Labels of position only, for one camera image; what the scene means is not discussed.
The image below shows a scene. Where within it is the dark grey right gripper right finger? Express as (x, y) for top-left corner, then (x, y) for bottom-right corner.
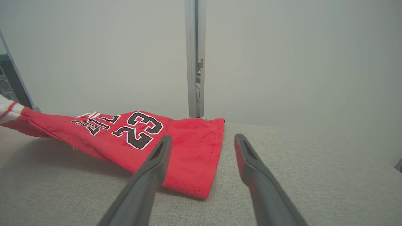
(234, 134), (308, 226)

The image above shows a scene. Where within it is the thin black cable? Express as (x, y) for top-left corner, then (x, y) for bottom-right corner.
(196, 71), (202, 105)

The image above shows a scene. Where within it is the aluminium partition post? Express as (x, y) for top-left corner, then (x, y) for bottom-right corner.
(185, 0), (197, 119)
(0, 30), (41, 112)
(196, 0), (207, 120)

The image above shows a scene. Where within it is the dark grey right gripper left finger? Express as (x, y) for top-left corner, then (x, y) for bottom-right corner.
(97, 135), (172, 226)

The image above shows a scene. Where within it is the red basketball jersey garment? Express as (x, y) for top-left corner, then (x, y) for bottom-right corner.
(0, 94), (225, 200)

